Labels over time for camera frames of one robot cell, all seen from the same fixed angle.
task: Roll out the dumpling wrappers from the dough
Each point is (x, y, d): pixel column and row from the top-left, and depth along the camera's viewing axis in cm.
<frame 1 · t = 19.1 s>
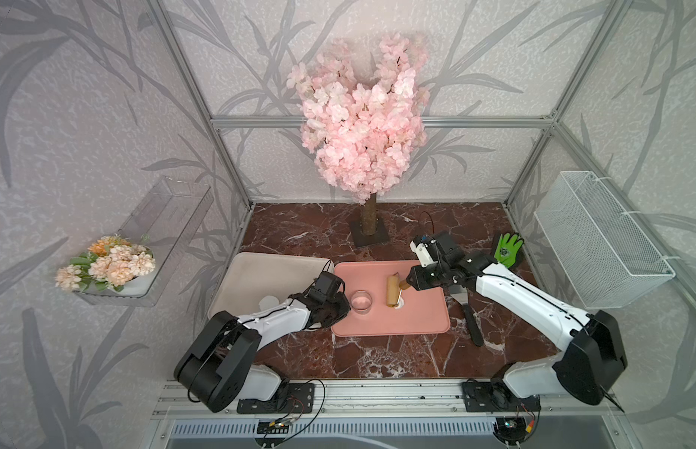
left hand: (352, 309, 89), fingers closed
right hand: (410, 276, 82), fingers open
wooden rolling pin: (394, 285, 91), point 7 cm above the table
white dough ball: (400, 303, 91), point 2 cm above the table
round metal cutter ring: (361, 302, 93), on the table
green work glove: (507, 250, 106), point 2 cm above the table
metal spatula black handle: (462, 301, 92), point 2 cm above the table

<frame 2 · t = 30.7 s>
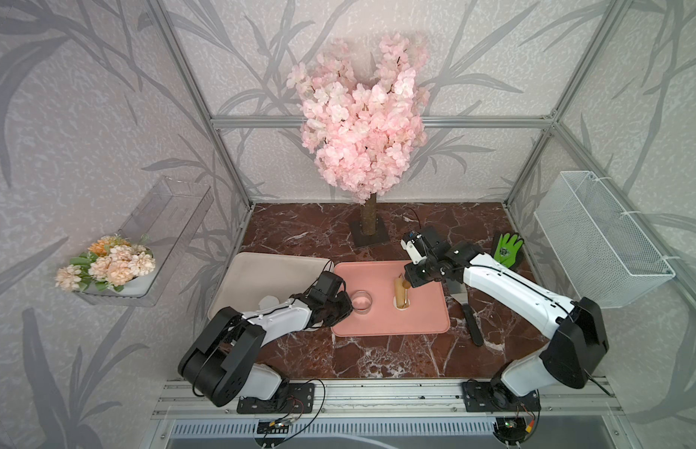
left hand: (356, 308, 89), fingers closed
right hand: (407, 273, 83), fingers open
wooden rolling pin: (399, 292, 91), point 5 cm above the table
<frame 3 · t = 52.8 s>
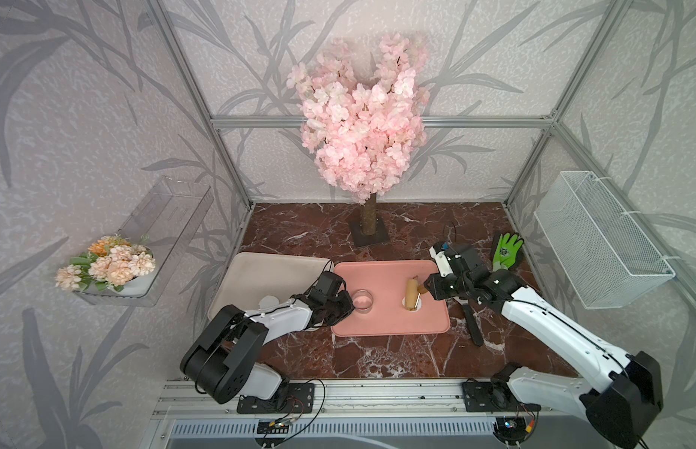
left hand: (357, 308, 89), fingers closed
right hand: (427, 280, 80), fingers open
wooden rolling pin: (413, 288, 90), point 7 cm above the table
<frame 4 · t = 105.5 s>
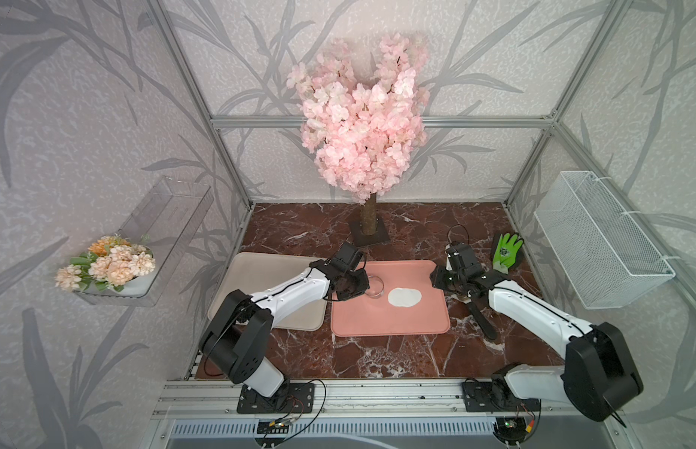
left hand: (369, 288, 87), fingers closed
right hand: (432, 274, 88), fingers open
white dough ball: (406, 297, 93), on the table
